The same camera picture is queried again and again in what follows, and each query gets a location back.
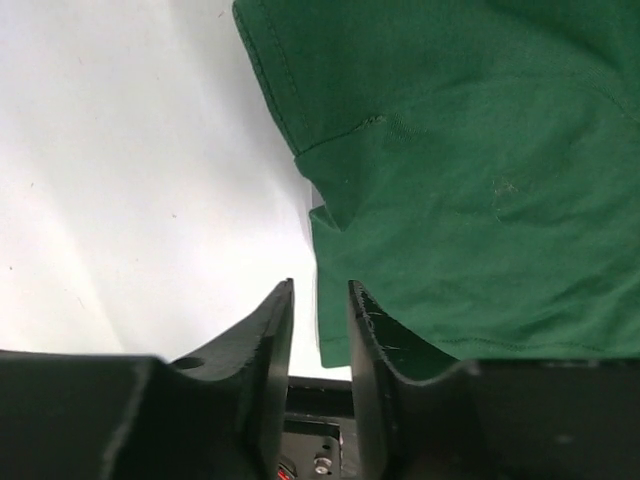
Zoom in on green t shirt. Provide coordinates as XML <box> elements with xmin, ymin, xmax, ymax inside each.
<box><xmin>233</xmin><ymin>1</ymin><xmax>639</xmax><ymax>368</ymax></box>

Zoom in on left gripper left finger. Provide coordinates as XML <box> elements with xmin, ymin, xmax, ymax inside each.
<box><xmin>1</xmin><ymin>280</ymin><xmax>294</xmax><ymax>479</ymax></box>

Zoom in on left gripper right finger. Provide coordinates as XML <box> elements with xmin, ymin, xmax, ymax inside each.
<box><xmin>348</xmin><ymin>281</ymin><xmax>639</xmax><ymax>479</ymax></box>

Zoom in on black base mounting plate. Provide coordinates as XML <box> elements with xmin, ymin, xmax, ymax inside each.
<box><xmin>276</xmin><ymin>377</ymin><xmax>362</xmax><ymax>480</ymax></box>

